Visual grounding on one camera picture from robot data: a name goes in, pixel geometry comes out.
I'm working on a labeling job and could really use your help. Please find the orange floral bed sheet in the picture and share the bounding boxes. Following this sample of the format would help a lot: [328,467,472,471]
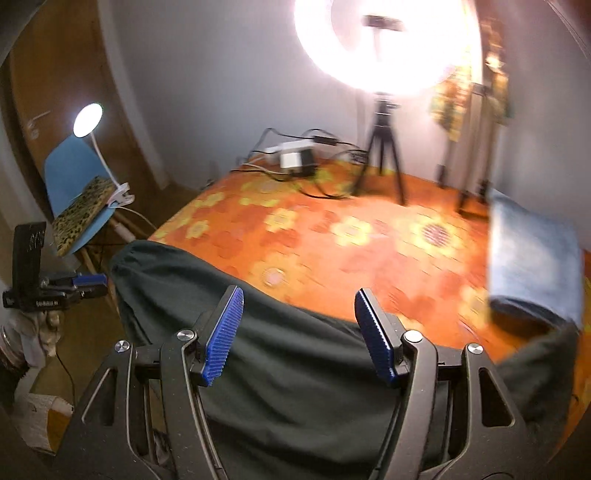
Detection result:
[153,160,590,440]

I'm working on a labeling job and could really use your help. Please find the blue plastic chair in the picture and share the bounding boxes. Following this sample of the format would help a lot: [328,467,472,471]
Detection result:
[44,135,116,257]

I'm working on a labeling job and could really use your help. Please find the folded light blue jeans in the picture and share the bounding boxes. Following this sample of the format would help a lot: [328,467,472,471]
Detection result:
[488,190,584,329]

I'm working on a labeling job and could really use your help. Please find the leopard print cushion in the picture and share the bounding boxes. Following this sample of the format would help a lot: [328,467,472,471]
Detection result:
[52,176,115,256]

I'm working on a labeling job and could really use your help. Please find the gloved left hand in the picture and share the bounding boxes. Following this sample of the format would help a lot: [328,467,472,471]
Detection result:
[1,310,63,370]

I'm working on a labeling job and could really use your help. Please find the folded grey tripod stand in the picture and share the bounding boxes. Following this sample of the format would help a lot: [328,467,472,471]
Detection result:
[435,18,512,218]

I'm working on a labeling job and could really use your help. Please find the brown wooden door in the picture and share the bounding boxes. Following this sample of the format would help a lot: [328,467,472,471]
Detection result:
[8,0,159,216]

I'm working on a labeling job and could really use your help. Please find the black small tripod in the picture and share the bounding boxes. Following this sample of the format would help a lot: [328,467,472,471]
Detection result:
[352,93,407,206]

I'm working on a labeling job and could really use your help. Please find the bright ring light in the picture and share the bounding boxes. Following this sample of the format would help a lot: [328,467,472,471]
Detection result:
[294,1,480,100]

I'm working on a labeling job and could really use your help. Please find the white power strip with plugs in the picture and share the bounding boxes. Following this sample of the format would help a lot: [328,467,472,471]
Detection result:
[263,139,318,177]

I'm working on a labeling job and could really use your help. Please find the white clip desk lamp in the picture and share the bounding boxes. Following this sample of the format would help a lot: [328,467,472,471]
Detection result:
[72,102,156,229]

